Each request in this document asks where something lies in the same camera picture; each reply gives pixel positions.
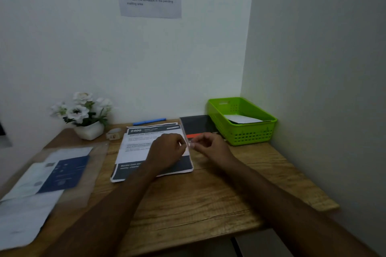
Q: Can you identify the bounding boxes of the person's right hand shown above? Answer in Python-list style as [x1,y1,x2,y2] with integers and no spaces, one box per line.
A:
[189,132,239,173]

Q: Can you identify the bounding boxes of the person's left hand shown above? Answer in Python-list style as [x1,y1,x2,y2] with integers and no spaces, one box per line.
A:
[144,133,188,176]

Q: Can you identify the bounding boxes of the white envelope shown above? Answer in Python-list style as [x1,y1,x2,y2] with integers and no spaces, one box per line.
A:
[223,114,265,124]

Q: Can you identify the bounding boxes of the green plastic basket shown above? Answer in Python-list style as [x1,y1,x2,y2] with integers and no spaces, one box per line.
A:
[207,97,278,147]

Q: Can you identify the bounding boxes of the stack of printed documents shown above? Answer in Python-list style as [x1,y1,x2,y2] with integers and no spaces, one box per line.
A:
[110,122,194,183]

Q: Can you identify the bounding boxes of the pile of white envelopes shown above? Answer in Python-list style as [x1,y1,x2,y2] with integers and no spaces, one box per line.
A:
[0,189,64,251]

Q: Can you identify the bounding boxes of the person's right forearm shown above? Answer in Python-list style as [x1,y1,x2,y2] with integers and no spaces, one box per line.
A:
[226,157,380,257]

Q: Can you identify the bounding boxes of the person's left forearm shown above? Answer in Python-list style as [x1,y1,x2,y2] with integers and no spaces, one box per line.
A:
[42,163,157,257]

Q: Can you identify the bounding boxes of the black notebook with red label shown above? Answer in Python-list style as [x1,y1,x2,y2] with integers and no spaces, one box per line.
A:
[179,114,225,143]

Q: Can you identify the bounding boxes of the blue pen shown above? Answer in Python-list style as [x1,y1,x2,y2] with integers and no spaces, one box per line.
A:
[132,118,167,126]

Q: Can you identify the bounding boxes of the clear plastic sheet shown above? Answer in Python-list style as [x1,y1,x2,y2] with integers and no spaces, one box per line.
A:
[0,142,109,215]

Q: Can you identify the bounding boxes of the white potted artificial flowers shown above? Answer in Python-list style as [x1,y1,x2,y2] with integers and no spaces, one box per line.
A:
[49,92,114,141]

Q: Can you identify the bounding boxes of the plain white paper sheet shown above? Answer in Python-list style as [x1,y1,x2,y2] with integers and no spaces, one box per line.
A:
[45,147,93,164]

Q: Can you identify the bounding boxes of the black table leg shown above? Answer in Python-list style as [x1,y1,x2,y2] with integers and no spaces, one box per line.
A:
[230,237,243,257]

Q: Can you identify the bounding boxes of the blue and white leaflet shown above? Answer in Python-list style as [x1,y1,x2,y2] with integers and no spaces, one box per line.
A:
[1,155,90,202]

